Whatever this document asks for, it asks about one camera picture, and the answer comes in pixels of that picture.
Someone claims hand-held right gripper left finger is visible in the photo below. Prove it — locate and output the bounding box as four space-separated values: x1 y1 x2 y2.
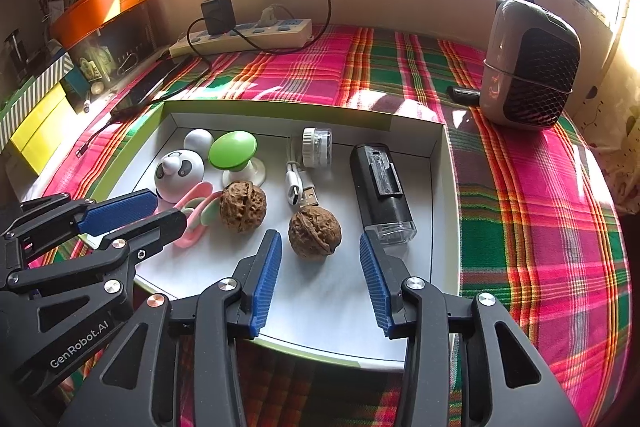
59 229 283 427

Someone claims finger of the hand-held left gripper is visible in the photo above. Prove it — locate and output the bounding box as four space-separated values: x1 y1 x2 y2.
0 209 189 334
0 188 161 268

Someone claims grey device with black grille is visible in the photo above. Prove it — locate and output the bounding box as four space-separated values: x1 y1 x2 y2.
479 0 582 131

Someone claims pink green plaid blanket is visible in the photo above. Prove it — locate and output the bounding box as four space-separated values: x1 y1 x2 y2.
30 24 633 427

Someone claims small black stick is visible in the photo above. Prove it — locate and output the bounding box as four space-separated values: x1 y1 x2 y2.
446 85 482 104

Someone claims orange tray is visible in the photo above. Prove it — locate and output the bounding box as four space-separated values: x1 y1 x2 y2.
49 0 152 50

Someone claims small white round jar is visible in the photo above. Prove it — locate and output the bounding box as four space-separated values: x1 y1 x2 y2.
301 127 334 168

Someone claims black device with clear cap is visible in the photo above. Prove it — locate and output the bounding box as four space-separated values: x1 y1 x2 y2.
349 144 418 244

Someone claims brown walnut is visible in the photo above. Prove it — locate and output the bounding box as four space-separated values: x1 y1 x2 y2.
288 206 343 263
219 180 267 234

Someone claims grey panda toy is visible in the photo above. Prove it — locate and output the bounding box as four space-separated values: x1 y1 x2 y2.
155 149 206 202

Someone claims black phone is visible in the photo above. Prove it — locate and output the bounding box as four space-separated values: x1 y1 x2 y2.
110 57 193 118

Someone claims short white USB cable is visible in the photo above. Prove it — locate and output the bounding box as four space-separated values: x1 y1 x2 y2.
284 137 321 208

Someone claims green printed card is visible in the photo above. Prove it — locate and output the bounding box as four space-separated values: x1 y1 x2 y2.
77 47 115 82

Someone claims pink cable winder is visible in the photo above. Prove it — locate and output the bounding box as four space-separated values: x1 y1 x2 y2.
172 192 223 249
159 181 213 214

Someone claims white plug adapter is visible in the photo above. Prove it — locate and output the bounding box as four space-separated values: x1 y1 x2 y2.
257 4 293 30

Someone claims green cardboard box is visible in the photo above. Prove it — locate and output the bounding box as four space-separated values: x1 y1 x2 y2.
90 99 462 374

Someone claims green white striped box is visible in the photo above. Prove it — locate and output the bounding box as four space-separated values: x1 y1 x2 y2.
0 54 76 148

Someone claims dotted cream curtain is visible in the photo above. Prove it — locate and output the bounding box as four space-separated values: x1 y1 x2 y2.
580 0 640 218

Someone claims green mushroom-shaped massager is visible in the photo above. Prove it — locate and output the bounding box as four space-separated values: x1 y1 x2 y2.
208 131 267 185

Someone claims cream power strip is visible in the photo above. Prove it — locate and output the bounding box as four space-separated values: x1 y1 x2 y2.
169 18 313 58

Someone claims loose black cable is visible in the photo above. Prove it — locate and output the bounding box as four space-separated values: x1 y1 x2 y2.
75 114 113 158

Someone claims black charger adapter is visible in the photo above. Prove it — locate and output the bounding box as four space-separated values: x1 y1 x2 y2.
201 0 237 36

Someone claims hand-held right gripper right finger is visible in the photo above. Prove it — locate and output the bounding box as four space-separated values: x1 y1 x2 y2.
359 232 583 427

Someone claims yellow box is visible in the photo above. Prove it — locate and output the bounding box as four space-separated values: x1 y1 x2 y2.
10 84 76 178

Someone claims white egg-shaped object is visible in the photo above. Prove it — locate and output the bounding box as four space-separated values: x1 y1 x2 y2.
183 128 215 154

